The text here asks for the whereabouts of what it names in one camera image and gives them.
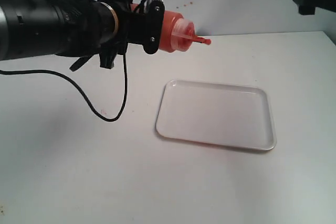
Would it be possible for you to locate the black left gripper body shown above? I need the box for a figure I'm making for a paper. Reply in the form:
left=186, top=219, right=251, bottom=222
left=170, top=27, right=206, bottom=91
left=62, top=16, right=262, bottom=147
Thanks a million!
left=98, top=0, right=165, bottom=69

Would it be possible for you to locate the red sauce squeeze bottle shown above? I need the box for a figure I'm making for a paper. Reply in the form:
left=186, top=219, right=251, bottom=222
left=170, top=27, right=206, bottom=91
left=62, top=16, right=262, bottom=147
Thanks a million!
left=128, top=0, right=212, bottom=54

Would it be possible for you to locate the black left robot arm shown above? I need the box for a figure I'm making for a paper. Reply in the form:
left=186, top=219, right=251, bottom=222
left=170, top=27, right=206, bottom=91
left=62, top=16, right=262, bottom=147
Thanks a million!
left=1, top=0, right=165, bottom=71

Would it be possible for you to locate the white rectangular plastic tray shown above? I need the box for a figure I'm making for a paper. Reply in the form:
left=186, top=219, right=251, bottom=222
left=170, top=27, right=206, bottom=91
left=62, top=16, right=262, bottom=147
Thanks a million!
left=155, top=80, right=277, bottom=152

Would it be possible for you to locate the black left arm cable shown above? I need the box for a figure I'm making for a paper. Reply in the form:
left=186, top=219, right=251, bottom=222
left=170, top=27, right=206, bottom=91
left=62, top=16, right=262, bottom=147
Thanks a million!
left=0, top=52, right=129, bottom=123

